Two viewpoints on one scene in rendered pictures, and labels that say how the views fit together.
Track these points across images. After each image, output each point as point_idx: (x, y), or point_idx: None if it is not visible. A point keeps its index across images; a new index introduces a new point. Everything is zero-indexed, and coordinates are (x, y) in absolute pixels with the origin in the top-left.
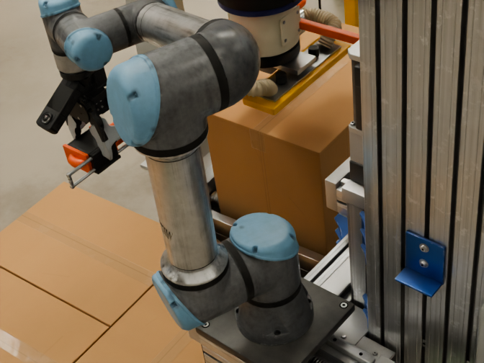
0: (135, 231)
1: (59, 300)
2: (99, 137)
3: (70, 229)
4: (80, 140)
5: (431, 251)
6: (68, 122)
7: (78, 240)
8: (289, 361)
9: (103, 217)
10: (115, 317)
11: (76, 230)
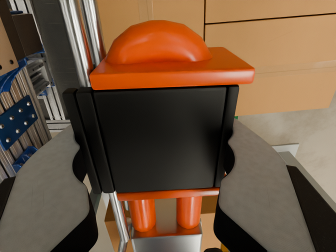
0: (246, 102)
1: (259, 17)
2: (9, 197)
3: (295, 77)
4: (203, 132)
5: None
6: (291, 182)
7: (283, 72)
8: None
9: (277, 98)
10: (207, 33)
11: (290, 79)
